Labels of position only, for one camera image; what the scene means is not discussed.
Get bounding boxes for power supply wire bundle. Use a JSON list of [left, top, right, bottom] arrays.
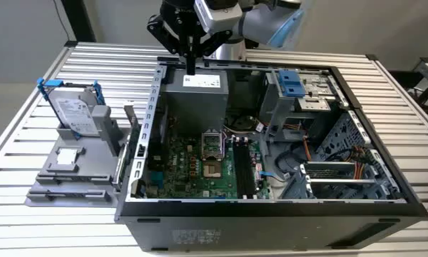
[[223, 114, 268, 134]]

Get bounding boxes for black open PC case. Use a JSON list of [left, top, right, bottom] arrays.
[[114, 55, 428, 254]]

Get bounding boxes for silver CPU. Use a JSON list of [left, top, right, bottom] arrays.
[[56, 148, 80, 164]]

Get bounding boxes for orange red yellow wire bundle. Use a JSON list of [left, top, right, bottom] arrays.
[[351, 146, 368, 180]]

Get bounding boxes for gray parts rack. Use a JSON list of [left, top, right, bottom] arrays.
[[26, 104, 130, 208]]

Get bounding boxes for green graphics card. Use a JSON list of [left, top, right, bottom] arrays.
[[112, 104, 144, 192]]

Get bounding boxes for metal socket cover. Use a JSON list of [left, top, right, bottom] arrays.
[[200, 129, 226, 161]]

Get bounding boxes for CPU socket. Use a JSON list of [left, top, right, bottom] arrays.
[[202, 159, 223, 179]]

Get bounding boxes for flat data cable with tab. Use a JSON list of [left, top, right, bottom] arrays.
[[259, 171, 288, 180]]

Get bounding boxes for gray power supply unit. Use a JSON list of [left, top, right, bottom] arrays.
[[159, 68, 230, 134]]

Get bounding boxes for blue plastic drive latch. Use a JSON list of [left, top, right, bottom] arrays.
[[278, 70, 307, 97]]

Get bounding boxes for metal frame side table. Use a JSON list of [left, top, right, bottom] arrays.
[[412, 57, 428, 120]]

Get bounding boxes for hard disk in blue carrier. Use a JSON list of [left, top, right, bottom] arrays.
[[36, 77, 104, 140]]

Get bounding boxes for gray metal drive cage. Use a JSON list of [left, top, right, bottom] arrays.
[[259, 69, 340, 142]]

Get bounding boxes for black vertical post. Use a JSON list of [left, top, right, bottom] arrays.
[[62, 0, 98, 48]]

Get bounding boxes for green motherboard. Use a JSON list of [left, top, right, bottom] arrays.
[[146, 133, 272, 200]]

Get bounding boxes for black cable loop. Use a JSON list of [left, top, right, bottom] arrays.
[[275, 149, 304, 176]]

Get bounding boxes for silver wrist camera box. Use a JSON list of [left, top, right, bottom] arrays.
[[194, 0, 244, 35]]

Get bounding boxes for gray disk bay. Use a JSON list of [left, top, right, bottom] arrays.
[[282, 160, 384, 200]]

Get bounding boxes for black RAM slot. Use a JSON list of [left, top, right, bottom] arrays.
[[242, 138, 254, 199], [232, 138, 244, 199], [238, 138, 250, 199]]

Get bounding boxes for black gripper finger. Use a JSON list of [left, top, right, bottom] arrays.
[[146, 14, 192, 75], [191, 30, 234, 75]]

